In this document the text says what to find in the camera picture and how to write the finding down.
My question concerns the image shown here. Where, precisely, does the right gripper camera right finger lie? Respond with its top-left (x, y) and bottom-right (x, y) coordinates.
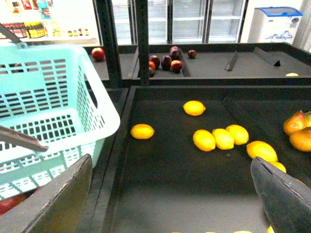
top-left (250, 156), bottom-right (311, 233)

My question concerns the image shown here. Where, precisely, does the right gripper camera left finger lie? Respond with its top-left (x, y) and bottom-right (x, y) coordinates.
top-left (0, 154), bottom-right (92, 233)

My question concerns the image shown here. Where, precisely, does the yellow lemon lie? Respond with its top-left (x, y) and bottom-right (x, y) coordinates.
top-left (212, 128), bottom-right (235, 150)
top-left (192, 130), bottom-right (216, 152)
top-left (183, 100), bottom-right (206, 117)
top-left (246, 141), bottom-right (278, 162)
top-left (130, 124), bottom-right (155, 140)
top-left (225, 124), bottom-right (249, 146)

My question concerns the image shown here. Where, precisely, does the light teal plastic basket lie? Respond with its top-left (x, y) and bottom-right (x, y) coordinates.
top-left (0, 43), bottom-right (120, 199)

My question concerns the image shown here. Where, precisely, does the brown basket handle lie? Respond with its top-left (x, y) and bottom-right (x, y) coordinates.
top-left (0, 24), bottom-right (48, 152)

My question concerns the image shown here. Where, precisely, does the black display tray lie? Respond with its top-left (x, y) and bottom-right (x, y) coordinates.
top-left (102, 86), bottom-right (311, 233)

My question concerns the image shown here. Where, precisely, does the white chest freezer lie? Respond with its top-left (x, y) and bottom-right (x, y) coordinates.
top-left (247, 7), bottom-right (303, 44)

